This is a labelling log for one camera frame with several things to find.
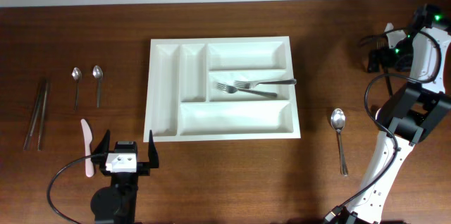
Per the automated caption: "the silver fork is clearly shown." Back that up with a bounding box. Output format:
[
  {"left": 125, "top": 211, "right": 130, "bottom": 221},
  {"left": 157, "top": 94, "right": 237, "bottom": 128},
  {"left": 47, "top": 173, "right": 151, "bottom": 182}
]
[
  {"left": 376, "top": 39, "right": 393, "bottom": 97},
  {"left": 233, "top": 78, "right": 297, "bottom": 89},
  {"left": 216, "top": 82, "right": 278, "bottom": 98}
]

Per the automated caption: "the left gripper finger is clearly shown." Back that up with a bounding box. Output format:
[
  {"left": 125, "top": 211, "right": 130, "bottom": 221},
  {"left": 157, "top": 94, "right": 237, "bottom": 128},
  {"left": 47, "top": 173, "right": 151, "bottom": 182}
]
[
  {"left": 148, "top": 130, "right": 159, "bottom": 169},
  {"left": 91, "top": 130, "right": 111, "bottom": 163}
]

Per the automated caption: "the white plastic butter knife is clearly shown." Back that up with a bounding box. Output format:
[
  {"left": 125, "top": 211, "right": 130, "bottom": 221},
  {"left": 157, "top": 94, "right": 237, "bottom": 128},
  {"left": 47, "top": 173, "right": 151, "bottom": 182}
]
[{"left": 80, "top": 119, "right": 94, "bottom": 178}]

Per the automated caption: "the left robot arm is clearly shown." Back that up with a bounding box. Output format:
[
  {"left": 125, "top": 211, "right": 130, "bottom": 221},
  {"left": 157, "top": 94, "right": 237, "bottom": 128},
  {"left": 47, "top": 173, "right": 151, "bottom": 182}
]
[{"left": 90, "top": 131, "right": 159, "bottom": 224}]

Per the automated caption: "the large silver spoon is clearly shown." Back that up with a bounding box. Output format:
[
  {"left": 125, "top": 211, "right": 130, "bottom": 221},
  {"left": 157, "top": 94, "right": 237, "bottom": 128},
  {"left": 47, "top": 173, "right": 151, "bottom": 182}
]
[
  {"left": 330, "top": 108, "right": 349, "bottom": 177},
  {"left": 375, "top": 108, "right": 381, "bottom": 120}
]

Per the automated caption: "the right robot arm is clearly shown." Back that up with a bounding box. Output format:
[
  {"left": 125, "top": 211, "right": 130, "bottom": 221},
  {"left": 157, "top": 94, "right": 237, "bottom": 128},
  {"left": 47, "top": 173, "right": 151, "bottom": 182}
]
[{"left": 322, "top": 4, "right": 450, "bottom": 223}]

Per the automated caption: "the right large silver spoon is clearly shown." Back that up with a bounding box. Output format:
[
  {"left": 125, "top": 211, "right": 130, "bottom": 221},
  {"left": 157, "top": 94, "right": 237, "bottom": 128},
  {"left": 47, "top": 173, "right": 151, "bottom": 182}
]
[{"left": 375, "top": 108, "right": 381, "bottom": 120}]

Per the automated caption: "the left metal chopstick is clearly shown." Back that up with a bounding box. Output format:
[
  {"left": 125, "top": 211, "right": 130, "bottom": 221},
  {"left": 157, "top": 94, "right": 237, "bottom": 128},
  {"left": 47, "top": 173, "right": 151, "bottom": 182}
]
[{"left": 23, "top": 78, "right": 47, "bottom": 151}]

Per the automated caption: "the white plastic cutlery tray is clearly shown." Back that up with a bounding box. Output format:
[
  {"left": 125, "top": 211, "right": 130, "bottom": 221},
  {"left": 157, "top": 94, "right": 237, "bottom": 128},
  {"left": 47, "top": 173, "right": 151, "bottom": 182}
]
[{"left": 143, "top": 36, "right": 301, "bottom": 142}]

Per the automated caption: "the left small teaspoon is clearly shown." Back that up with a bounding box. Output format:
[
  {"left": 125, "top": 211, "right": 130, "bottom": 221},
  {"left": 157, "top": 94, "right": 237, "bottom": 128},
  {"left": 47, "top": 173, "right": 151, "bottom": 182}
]
[{"left": 72, "top": 67, "right": 82, "bottom": 111}]

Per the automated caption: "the small teaspoon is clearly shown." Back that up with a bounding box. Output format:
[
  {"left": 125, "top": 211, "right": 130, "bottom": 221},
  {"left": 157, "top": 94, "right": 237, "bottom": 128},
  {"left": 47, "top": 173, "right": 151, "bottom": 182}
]
[
  {"left": 92, "top": 65, "right": 104, "bottom": 108},
  {"left": 72, "top": 67, "right": 82, "bottom": 111}
]

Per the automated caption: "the right small teaspoon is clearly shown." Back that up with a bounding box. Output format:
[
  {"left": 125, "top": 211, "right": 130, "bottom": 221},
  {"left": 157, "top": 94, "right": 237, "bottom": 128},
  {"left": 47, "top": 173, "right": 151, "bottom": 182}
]
[{"left": 92, "top": 65, "right": 104, "bottom": 108}]

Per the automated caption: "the left large silver spoon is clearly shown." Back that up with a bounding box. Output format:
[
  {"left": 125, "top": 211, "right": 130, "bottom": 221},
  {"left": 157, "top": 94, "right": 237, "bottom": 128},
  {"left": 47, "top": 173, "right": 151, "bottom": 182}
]
[{"left": 330, "top": 108, "right": 349, "bottom": 177}]

